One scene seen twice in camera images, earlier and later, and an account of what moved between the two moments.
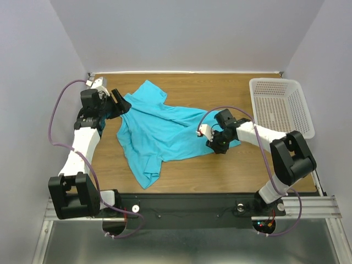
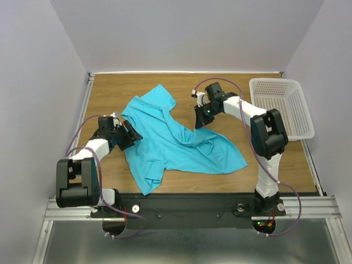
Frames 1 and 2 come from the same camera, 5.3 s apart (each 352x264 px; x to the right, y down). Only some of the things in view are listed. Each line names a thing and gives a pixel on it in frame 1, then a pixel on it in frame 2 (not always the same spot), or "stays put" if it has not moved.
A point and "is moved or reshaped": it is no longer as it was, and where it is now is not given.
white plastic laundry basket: [280, 104] stays put
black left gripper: [123, 105] to [131, 136]
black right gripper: [217, 148] to [201, 120]
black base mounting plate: [192, 211] stays put
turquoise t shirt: [152, 132] is moved or reshaped
